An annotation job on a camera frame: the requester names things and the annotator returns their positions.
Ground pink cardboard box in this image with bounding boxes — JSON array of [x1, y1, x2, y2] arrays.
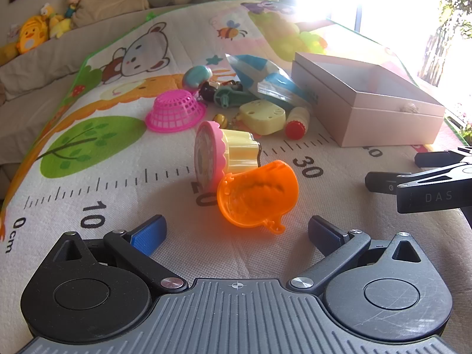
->
[[291, 52, 446, 148]]

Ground orange plastic toy mould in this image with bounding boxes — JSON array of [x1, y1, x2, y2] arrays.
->
[[216, 160, 299, 235]]

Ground yellow duck plush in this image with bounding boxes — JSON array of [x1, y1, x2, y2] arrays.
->
[[17, 15, 50, 55]]

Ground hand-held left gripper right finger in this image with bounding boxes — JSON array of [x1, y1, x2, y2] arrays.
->
[[288, 216, 425, 296]]

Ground pink plastic basket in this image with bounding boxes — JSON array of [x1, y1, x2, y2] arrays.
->
[[145, 90, 207, 133]]

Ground black-haired doll keychain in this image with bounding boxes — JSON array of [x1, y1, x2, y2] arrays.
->
[[197, 80, 237, 102]]

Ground blue and white packet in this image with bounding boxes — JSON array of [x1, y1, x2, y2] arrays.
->
[[225, 53, 314, 109]]

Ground printed cartoon play mat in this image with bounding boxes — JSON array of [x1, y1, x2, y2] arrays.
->
[[0, 0, 472, 340]]

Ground yellow cheese toy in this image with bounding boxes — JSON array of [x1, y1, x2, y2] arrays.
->
[[238, 99, 286, 136]]

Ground outdoor tree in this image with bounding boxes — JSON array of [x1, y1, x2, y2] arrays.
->
[[420, 0, 472, 85]]

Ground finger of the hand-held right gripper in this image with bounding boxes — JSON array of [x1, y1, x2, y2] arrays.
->
[[365, 162, 472, 193], [414, 147, 472, 167]]

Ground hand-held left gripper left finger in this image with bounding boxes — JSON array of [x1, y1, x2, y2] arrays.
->
[[48, 214, 187, 296]]

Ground teal egg-shaped toy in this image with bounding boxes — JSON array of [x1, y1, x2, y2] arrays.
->
[[183, 65, 212, 90]]

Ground small bottle with red cap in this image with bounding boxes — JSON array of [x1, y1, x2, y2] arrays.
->
[[284, 106, 311, 141]]

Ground yellow plush toy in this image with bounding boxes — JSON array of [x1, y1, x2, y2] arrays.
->
[[0, 42, 19, 65]]

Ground pink and yellow cupcake toy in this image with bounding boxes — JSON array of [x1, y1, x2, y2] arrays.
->
[[194, 120, 263, 194]]

